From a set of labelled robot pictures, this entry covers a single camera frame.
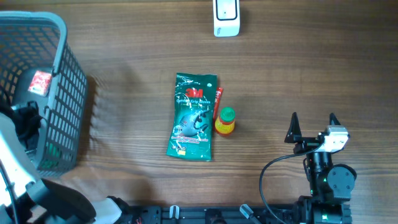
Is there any black camera cable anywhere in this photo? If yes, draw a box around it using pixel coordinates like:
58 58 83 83
0 161 18 224
259 143 325 224

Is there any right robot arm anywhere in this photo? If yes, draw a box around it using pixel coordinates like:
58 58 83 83
285 112 357 223

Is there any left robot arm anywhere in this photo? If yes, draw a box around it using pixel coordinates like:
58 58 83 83
1 102 133 223

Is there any red square snack packet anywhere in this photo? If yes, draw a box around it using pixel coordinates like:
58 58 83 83
28 70 52 96

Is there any grey plastic mesh basket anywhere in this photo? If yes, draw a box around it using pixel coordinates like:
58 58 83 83
1 11 88 177

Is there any black right camera cable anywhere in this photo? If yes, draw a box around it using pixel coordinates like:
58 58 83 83
259 143 325 224

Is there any green 3M gloves package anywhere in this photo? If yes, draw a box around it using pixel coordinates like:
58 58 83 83
166 73 218 161

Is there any green cap sauce bottle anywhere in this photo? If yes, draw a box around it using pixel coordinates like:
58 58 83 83
215 107 236 136

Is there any black left camera cable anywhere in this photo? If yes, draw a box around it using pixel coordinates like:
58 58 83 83
0 161 18 224

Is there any red stick sachet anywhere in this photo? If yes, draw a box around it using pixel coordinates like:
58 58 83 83
213 87 224 121

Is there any white barcode scanner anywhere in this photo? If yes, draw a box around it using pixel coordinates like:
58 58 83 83
213 0 241 37

